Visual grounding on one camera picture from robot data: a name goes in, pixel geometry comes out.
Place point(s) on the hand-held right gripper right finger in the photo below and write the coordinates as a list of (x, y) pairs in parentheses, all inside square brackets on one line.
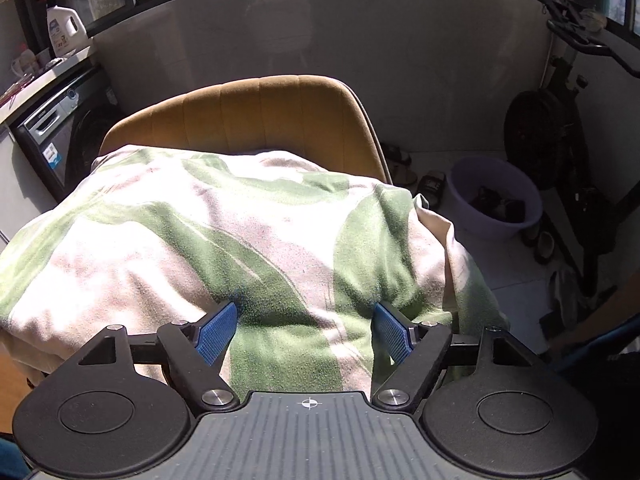
[(392, 334)]

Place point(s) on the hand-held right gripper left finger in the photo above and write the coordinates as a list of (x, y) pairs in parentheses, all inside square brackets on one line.
[(217, 334)]

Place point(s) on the green leaf print pajama shirt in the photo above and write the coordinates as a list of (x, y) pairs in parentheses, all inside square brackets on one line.
[(225, 230)]

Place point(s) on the lavender plastic basin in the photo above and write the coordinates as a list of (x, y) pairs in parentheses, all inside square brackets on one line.
[(465, 210)]

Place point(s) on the black sandal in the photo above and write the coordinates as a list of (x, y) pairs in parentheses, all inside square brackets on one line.
[(431, 187)]

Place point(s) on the brown sandal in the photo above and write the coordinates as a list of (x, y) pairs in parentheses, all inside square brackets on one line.
[(400, 165)]

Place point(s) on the brown slipper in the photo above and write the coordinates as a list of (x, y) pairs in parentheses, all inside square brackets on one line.
[(542, 247)]

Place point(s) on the mustard yellow upholstered chair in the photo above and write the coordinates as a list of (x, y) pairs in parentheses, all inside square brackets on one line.
[(250, 115)]

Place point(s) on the black exercise bike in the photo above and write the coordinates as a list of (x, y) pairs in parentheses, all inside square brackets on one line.
[(540, 135)]

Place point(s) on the grey washing machine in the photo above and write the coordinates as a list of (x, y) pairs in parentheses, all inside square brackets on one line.
[(50, 125)]

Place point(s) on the white detergent bottle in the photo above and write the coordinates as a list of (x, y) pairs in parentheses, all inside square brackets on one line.
[(65, 32)]

